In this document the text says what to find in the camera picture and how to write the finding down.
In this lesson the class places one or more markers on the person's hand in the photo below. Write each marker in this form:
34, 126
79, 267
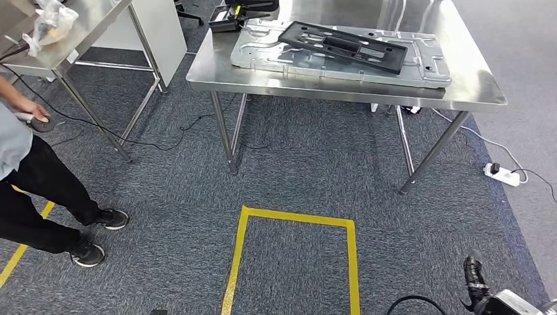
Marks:
32, 108

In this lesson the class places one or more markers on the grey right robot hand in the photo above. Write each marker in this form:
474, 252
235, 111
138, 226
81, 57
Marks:
475, 278

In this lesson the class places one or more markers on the dark grey handheld controller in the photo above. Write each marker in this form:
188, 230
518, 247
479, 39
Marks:
43, 126

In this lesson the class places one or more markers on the black plastic car part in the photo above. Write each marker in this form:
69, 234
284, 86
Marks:
391, 61

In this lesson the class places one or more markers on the person's forearm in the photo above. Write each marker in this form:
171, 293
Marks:
8, 91

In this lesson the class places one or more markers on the stainless steel workbench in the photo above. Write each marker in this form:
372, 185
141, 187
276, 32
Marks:
209, 74

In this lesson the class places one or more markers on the person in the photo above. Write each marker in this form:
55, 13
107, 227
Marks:
39, 174

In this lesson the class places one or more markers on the stainless steel side table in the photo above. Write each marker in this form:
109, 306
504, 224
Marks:
74, 39

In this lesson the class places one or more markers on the clear plastic bag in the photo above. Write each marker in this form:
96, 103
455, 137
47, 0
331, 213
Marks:
52, 24

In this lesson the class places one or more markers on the white power strip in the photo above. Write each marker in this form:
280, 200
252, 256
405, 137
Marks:
504, 176

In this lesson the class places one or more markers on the yellow floor tape square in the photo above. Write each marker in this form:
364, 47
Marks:
17, 256
237, 261

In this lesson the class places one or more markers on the white board panel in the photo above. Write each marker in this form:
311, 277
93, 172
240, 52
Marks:
165, 34

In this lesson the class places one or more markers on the black office chair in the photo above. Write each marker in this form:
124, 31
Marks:
187, 13

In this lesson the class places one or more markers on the white panel leg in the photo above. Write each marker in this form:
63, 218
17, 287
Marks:
374, 107

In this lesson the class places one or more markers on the black tool with yellow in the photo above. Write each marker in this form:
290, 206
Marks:
222, 21

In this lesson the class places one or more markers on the stamped sheet metal panel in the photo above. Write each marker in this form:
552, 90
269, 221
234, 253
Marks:
261, 56

